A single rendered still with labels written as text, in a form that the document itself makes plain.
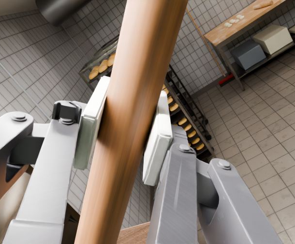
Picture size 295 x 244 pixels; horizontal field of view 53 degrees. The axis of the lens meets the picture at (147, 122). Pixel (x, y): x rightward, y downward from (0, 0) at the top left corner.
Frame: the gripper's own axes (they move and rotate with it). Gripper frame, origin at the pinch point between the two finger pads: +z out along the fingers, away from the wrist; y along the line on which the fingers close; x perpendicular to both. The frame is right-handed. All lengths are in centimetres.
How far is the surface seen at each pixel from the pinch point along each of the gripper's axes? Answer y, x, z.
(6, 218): -46, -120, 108
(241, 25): 136, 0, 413
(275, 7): 173, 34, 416
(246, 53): 163, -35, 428
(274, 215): 145, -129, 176
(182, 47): 79, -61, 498
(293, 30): 226, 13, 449
